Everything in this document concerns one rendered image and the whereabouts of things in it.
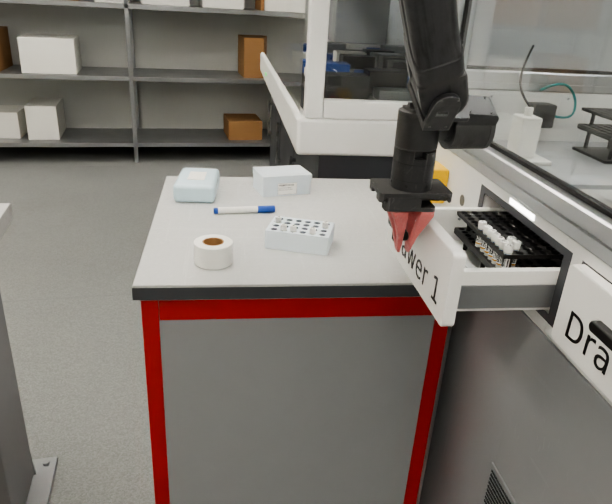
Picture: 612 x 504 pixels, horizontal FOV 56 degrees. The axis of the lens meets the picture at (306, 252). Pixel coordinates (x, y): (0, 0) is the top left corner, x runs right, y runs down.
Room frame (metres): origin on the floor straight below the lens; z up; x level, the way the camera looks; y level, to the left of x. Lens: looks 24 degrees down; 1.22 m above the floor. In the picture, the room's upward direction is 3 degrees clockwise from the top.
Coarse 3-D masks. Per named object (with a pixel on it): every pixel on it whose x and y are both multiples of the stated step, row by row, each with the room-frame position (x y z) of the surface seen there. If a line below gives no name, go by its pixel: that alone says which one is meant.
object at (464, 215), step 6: (462, 216) 0.88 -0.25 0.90; (468, 216) 0.89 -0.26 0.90; (468, 222) 0.86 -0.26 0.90; (474, 222) 0.86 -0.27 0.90; (474, 228) 0.83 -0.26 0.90; (480, 234) 0.81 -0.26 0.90; (486, 240) 0.79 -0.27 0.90; (492, 246) 0.77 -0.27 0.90; (498, 246) 0.76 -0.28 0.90; (498, 252) 0.75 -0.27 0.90; (504, 258) 0.73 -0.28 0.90; (510, 258) 0.73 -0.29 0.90
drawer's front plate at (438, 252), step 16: (432, 224) 0.76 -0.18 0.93; (416, 240) 0.80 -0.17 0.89; (432, 240) 0.74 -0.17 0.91; (448, 240) 0.71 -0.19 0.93; (400, 256) 0.86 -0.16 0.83; (416, 256) 0.79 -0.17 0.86; (432, 256) 0.73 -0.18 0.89; (448, 256) 0.68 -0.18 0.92; (464, 256) 0.67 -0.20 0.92; (432, 272) 0.72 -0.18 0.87; (448, 272) 0.67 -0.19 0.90; (416, 288) 0.77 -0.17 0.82; (432, 288) 0.71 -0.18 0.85; (448, 288) 0.66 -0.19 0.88; (432, 304) 0.70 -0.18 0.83; (448, 304) 0.66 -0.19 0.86; (448, 320) 0.66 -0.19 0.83
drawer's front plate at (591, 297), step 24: (576, 264) 0.65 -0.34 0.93; (576, 288) 0.63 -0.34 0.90; (600, 288) 0.59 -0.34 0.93; (576, 312) 0.62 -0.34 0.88; (600, 312) 0.58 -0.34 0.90; (552, 336) 0.65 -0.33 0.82; (576, 336) 0.61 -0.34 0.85; (576, 360) 0.60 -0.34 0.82; (600, 360) 0.56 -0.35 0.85; (600, 384) 0.55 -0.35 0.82
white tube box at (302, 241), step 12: (276, 228) 1.04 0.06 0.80; (288, 228) 1.04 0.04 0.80; (300, 228) 1.04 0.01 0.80; (276, 240) 1.02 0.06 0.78; (288, 240) 1.01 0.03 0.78; (300, 240) 1.01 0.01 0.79; (312, 240) 1.01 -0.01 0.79; (324, 240) 1.00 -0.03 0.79; (300, 252) 1.01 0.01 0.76; (312, 252) 1.01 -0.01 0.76; (324, 252) 1.00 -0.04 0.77
